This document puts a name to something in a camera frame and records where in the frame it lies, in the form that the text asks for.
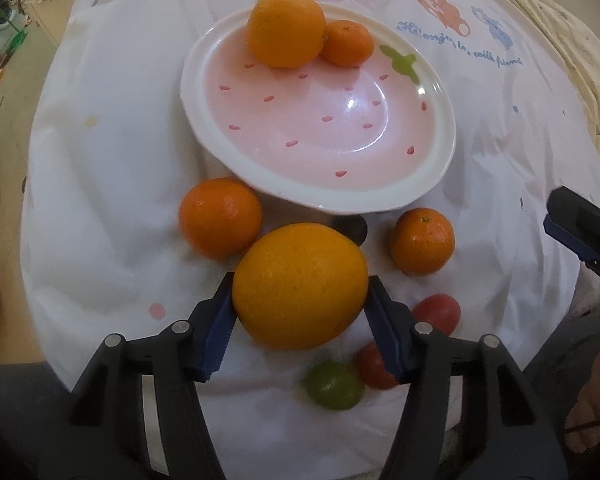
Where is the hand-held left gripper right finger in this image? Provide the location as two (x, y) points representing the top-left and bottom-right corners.
(366, 275), (567, 480)

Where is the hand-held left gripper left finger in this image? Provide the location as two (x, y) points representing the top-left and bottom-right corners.
(70, 272), (239, 480)

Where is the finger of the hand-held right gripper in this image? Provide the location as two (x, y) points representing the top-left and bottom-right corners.
(543, 186), (600, 287)

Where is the red tomato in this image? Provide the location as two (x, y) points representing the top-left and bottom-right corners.
(411, 294), (462, 337)
(356, 342), (400, 391)

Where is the green round fruit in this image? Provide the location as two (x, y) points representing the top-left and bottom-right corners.
(304, 361), (366, 411)

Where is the large orange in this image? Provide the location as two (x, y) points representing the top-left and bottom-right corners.
(247, 0), (327, 70)
(231, 223), (370, 352)

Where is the mandarin orange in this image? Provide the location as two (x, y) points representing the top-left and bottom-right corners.
(178, 177), (264, 260)
(321, 20), (376, 68)
(390, 207), (456, 276)

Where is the pink strawberry print plate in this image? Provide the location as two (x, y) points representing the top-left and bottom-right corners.
(180, 2), (457, 213)

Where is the person's right trouser leg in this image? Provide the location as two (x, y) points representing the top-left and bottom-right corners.
(522, 310), (600, 426)

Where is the person's trouser leg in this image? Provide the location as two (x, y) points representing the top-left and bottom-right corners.
(0, 360), (103, 480)
(522, 310), (600, 426)

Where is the person's foot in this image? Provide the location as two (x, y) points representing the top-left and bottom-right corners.
(564, 327), (600, 455)

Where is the cream patterned quilt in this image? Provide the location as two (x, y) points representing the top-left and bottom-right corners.
(472, 0), (600, 206)

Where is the white animal print blanket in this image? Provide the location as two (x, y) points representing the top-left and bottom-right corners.
(19, 0), (600, 480)

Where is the person's left trouser leg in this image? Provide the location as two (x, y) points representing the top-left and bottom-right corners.
(0, 360), (103, 480)

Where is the green plastic item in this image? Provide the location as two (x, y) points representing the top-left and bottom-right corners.
(7, 29), (32, 55)

